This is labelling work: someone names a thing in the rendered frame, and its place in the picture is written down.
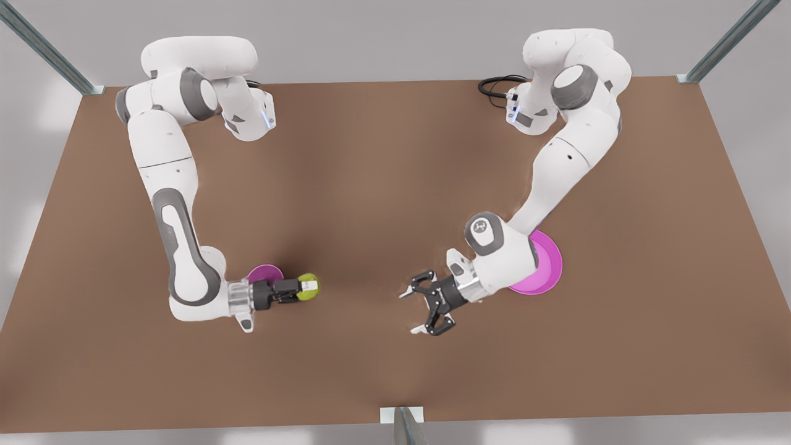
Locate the magenta plate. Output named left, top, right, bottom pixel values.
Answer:
left=508, top=229, right=564, bottom=296

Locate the magenta bowl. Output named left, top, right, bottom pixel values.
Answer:
left=246, top=265, right=286, bottom=287

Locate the silver frame post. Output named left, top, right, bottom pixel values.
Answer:
left=675, top=0, right=783, bottom=85
left=0, top=0, right=105, bottom=96
left=379, top=406, right=426, bottom=445

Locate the green apple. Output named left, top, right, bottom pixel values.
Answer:
left=295, top=273, right=321, bottom=303

